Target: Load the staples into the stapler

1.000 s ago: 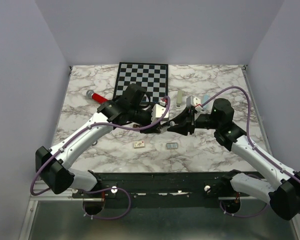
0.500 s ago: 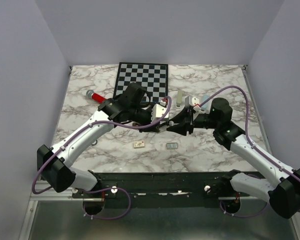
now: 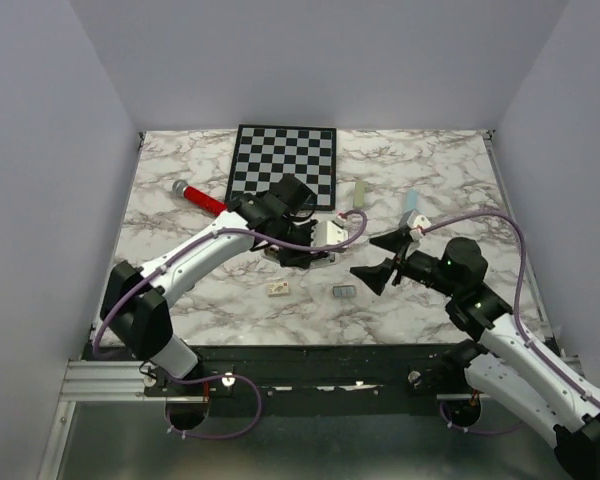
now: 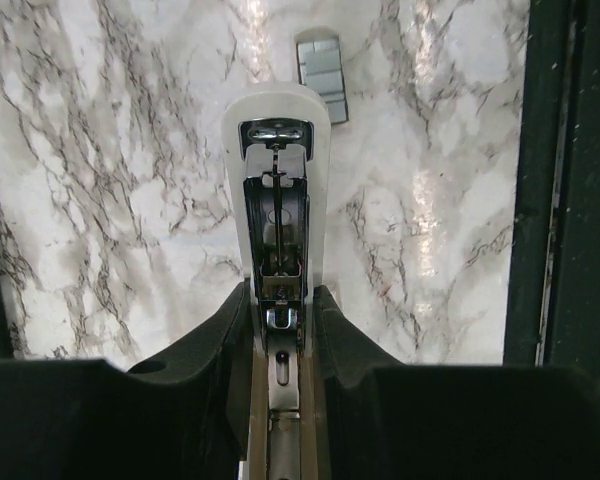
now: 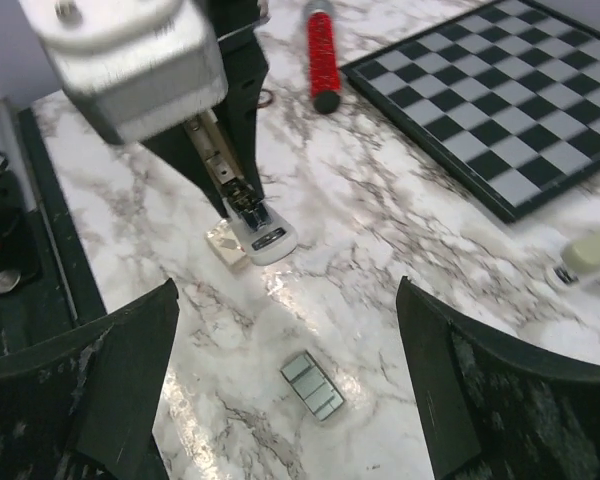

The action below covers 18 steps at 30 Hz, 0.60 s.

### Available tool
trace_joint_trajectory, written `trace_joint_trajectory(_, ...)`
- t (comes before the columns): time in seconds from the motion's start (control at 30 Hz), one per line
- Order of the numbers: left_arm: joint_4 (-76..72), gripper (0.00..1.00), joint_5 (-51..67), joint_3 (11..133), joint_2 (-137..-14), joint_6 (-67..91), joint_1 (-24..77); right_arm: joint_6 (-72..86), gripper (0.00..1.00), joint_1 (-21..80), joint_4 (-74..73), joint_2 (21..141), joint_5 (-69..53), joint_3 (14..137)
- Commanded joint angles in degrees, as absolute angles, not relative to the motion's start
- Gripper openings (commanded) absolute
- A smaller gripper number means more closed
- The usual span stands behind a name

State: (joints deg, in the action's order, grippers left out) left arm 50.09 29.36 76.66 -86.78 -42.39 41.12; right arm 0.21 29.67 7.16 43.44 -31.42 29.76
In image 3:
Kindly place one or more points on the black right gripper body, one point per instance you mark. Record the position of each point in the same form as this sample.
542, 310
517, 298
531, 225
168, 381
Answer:
419, 266

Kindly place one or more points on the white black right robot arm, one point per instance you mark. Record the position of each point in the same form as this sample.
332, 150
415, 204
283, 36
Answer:
501, 356

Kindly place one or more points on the red glitter toy microphone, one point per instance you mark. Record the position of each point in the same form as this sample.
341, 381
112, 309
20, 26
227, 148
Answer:
198, 198

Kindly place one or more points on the black white chessboard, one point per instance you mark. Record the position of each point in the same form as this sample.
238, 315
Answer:
263, 154

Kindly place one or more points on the pale green stapler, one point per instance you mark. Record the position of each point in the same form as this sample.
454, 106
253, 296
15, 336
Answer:
359, 194

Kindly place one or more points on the aluminium rail right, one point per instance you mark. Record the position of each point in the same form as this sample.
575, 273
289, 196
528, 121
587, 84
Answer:
457, 397

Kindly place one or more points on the small staple box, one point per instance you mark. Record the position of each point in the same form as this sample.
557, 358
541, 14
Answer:
275, 289

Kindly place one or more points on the grey staple strip tray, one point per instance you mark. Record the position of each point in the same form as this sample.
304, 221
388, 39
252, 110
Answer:
344, 291

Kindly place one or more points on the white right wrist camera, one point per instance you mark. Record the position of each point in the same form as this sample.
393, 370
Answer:
414, 224

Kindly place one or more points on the aluminium rail left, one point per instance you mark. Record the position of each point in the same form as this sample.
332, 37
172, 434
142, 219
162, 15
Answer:
104, 381

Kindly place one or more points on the light blue stapler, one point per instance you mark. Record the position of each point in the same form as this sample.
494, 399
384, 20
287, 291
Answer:
411, 201

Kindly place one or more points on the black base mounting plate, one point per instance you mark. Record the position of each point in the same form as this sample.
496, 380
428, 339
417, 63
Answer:
315, 381

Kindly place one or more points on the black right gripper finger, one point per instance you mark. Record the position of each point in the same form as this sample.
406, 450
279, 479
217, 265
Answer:
374, 277
393, 241

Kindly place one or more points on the aluminium rail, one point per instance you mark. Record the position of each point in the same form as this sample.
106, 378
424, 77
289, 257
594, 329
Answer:
104, 381
457, 397

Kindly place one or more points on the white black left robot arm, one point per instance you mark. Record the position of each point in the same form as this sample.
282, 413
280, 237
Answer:
137, 300

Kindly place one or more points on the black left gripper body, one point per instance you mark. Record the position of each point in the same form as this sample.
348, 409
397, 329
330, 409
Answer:
291, 256

